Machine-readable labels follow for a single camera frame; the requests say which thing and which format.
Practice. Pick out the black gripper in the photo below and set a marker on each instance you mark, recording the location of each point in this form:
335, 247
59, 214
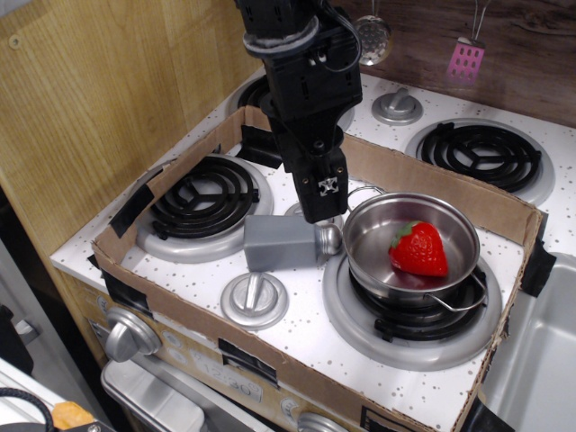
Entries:
310, 91

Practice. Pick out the grey pepper shaker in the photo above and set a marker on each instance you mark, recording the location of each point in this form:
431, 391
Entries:
288, 242

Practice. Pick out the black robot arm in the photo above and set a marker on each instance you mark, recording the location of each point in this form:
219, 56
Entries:
275, 29

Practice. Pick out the middle silver stove knob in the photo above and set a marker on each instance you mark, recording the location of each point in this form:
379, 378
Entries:
296, 210

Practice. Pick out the silver stove knob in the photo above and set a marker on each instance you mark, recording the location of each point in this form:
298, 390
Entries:
397, 109
254, 301
296, 210

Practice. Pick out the small steel pot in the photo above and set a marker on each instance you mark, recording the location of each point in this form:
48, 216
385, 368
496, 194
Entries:
370, 228

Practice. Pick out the back silver stove knob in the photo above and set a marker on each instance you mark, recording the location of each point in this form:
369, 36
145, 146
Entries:
397, 109

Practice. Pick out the back left black burner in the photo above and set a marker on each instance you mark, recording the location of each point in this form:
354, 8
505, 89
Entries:
252, 93

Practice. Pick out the black burner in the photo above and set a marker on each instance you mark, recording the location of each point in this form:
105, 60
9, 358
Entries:
252, 93
425, 339
201, 218
489, 151

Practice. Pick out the red toy strawberry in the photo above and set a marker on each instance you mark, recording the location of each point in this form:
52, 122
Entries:
417, 249

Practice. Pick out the front left black burner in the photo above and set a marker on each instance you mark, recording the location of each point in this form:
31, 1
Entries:
201, 218

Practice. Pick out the front silver stove knob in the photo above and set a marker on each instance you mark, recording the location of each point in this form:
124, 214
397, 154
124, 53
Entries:
254, 301

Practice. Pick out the hanging steel skimmer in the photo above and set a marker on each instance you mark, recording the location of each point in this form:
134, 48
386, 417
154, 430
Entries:
375, 36

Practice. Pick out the front right black burner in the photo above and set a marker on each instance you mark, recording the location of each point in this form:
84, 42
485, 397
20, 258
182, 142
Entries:
425, 339

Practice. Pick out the back right black burner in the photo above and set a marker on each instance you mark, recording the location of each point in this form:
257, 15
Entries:
489, 151

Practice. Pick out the hanging pink spatula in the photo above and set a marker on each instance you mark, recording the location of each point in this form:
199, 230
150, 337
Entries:
466, 60

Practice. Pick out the silver oven dial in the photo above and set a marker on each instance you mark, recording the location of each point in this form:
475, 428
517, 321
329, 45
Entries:
129, 336
314, 422

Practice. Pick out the grey toy sink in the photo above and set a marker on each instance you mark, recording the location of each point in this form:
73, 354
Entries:
530, 385

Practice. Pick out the orange object bottom left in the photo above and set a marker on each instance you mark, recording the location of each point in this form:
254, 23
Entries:
68, 414

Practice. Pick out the silver oven door handle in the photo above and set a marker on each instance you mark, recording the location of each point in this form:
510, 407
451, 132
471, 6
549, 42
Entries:
167, 400

